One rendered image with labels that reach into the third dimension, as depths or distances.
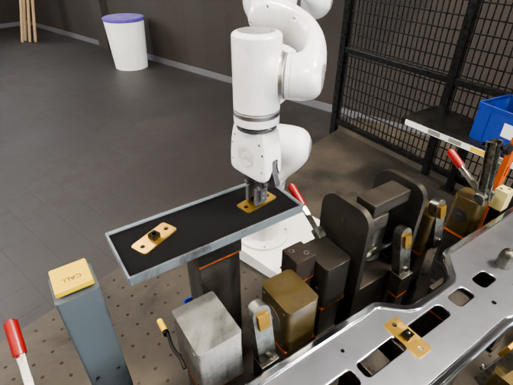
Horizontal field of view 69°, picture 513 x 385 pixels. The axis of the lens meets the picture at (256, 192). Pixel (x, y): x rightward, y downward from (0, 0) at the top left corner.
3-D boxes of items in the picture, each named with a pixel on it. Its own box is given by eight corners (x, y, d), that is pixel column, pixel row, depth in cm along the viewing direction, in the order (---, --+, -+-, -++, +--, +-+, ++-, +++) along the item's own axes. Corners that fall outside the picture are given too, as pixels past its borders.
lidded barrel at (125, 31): (159, 66, 568) (152, 16, 529) (127, 74, 533) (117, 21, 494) (136, 59, 600) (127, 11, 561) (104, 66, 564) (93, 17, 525)
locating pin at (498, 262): (503, 276, 86) (514, 255, 82) (489, 268, 88) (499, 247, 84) (511, 271, 87) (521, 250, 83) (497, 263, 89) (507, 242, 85)
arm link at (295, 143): (250, 177, 128) (254, 113, 114) (304, 185, 127) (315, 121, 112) (243, 198, 119) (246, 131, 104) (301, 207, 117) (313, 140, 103)
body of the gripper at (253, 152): (223, 116, 70) (225, 168, 76) (260, 134, 64) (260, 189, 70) (253, 105, 74) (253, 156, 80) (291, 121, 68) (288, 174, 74)
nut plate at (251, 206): (247, 214, 76) (247, 209, 75) (235, 206, 78) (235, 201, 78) (276, 198, 81) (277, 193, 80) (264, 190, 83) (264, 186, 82)
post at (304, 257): (287, 376, 95) (297, 263, 73) (275, 361, 99) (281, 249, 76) (302, 367, 98) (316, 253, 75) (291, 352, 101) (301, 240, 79)
